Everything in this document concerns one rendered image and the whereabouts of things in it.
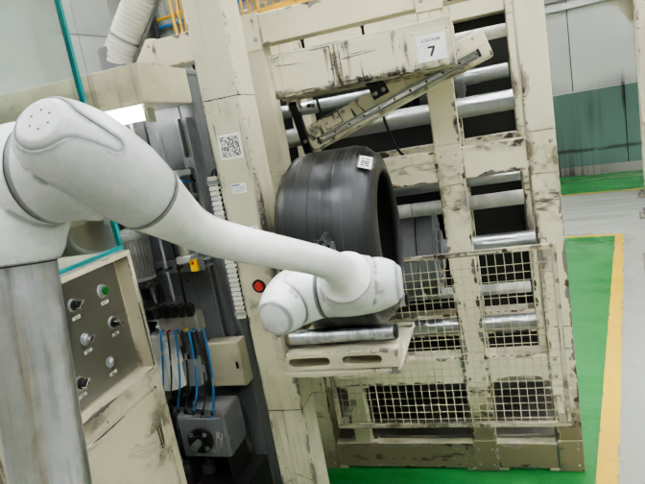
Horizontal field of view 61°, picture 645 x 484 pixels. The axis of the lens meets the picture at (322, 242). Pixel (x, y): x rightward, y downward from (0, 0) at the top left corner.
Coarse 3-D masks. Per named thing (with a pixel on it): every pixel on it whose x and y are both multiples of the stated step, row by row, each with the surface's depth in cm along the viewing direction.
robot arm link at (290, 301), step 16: (288, 272) 114; (272, 288) 109; (288, 288) 108; (304, 288) 108; (272, 304) 106; (288, 304) 106; (304, 304) 108; (272, 320) 106; (288, 320) 106; (304, 320) 109
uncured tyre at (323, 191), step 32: (320, 160) 159; (352, 160) 155; (288, 192) 154; (320, 192) 151; (352, 192) 148; (384, 192) 191; (288, 224) 151; (320, 224) 148; (352, 224) 146; (384, 224) 197; (384, 256) 196; (320, 320) 161; (352, 320) 160; (384, 320) 164
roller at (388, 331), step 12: (288, 336) 170; (300, 336) 169; (312, 336) 168; (324, 336) 167; (336, 336) 166; (348, 336) 164; (360, 336) 164; (372, 336) 162; (384, 336) 162; (396, 336) 161
